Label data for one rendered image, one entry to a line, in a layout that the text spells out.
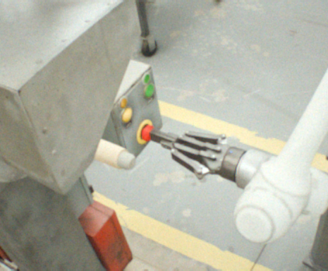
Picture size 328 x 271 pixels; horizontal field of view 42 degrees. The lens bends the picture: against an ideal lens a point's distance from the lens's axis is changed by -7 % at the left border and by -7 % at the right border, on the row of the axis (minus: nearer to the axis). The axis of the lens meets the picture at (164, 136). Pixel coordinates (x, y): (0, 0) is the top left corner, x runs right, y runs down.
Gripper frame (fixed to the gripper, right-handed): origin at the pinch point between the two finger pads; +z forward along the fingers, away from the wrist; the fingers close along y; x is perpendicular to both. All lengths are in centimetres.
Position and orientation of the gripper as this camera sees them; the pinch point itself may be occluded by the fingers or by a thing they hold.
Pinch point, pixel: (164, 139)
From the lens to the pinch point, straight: 107.6
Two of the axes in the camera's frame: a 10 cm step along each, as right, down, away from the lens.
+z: -8.4, -3.0, 4.5
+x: -1.4, -6.9, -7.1
